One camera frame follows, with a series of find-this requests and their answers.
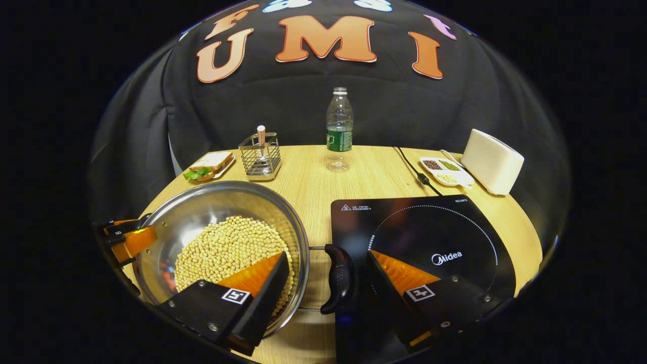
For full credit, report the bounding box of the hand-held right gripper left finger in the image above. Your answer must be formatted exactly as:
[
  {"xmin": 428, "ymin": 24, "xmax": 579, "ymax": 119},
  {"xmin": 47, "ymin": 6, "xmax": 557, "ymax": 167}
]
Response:
[{"xmin": 157, "ymin": 252, "xmax": 291, "ymax": 356}]

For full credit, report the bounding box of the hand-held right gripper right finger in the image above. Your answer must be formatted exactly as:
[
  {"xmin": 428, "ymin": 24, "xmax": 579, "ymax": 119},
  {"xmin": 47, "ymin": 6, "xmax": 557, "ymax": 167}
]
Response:
[{"xmin": 366, "ymin": 250, "xmax": 509, "ymax": 353}]

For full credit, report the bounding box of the stainless steel pot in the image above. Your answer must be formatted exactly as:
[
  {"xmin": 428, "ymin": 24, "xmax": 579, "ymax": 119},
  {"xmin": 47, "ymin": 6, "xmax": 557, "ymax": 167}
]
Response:
[{"xmin": 132, "ymin": 180, "xmax": 354, "ymax": 339}]

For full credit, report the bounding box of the black induction cooktop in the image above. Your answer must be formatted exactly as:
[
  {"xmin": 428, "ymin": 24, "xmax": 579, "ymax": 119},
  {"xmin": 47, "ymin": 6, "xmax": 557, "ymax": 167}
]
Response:
[{"xmin": 331, "ymin": 195, "xmax": 517, "ymax": 364}]

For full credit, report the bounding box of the pile of yellow soybeans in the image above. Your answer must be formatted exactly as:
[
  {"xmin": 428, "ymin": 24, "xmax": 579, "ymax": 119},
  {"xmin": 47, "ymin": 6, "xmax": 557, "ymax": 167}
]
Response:
[{"xmin": 174, "ymin": 216, "xmax": 295, "ymax": 319}]

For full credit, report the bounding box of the sandwich with lettuce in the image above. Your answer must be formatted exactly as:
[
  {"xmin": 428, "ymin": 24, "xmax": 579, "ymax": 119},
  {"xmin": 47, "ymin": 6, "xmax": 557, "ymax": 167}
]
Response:
[{"xmin": 183, "ymin": 151, "xmax": 234, "ymax": 181}]

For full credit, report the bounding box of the white divided bean dish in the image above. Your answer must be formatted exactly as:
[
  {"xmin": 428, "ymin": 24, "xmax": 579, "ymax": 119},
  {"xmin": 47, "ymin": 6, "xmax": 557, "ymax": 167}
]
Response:
[{"xmin": 420, "ymin": 156, "xmax": 476, "ymax": 189}]

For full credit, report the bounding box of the white toaster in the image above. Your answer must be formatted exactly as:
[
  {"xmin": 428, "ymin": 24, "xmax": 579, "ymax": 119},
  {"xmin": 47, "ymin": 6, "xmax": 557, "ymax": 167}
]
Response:
[{"xmin": 460, "ymin": 128, "xmax": 525, "ymax": 196}]

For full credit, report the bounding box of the clear plastic water bottle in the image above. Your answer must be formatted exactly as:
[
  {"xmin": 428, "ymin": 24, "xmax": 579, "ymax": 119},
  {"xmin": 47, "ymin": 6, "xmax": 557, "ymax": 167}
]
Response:
[{"xmin": 326, "ymin": 87, "xmax": 354, "ymax": 173}]

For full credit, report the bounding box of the black backdrop cloth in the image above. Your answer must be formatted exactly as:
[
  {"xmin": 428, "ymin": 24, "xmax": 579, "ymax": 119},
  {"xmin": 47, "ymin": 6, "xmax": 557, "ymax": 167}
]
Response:
[{"xmin": 88, "ymin": 0, "xmax": 572, "ymax": 243}]

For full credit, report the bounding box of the black power cable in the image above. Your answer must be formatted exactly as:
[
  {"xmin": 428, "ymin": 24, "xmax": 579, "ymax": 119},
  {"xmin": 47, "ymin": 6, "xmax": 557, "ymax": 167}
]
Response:
[{"xmin": 393, "ymin": 146, "xmax": 443, "ymax": 197}]

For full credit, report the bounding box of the wire mesh holder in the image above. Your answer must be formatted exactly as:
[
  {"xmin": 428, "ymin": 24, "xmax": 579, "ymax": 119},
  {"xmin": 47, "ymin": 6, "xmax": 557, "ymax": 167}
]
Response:
[{"xmin": 238, "ymin": 132, "xmax": 282, "ymax": 181}]

